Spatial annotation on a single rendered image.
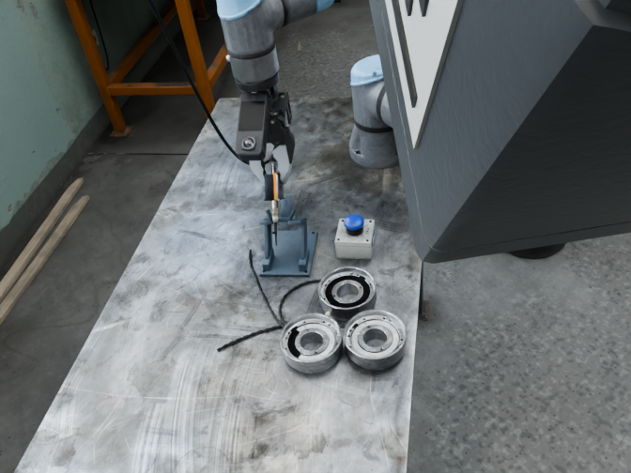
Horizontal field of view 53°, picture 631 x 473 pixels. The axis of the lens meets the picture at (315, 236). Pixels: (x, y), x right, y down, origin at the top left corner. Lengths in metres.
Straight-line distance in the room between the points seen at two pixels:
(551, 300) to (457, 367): 0.43
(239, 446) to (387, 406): 0.24
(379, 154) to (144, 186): 1.74
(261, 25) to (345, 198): 0.53
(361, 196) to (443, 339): 0.86
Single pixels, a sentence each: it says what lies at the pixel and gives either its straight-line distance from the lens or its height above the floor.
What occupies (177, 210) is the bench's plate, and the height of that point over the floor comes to 0.80.
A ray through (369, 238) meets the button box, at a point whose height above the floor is 0.85.
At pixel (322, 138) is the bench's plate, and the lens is 1.59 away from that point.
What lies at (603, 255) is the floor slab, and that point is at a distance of 2.48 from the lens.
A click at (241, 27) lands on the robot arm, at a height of 1.29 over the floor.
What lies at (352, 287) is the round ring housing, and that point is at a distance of 1.16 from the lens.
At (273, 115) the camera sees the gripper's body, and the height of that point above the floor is 1.13.
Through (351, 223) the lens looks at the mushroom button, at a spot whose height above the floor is 0.87.
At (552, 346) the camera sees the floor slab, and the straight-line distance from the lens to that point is 2.15.
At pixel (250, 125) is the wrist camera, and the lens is 1.02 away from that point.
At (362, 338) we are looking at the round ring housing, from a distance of 1.07.
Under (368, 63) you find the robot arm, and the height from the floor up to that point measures 1.03.
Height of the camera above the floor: 1.67
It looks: 42 degrees down
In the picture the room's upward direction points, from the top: 9 degrees counter-clockwise
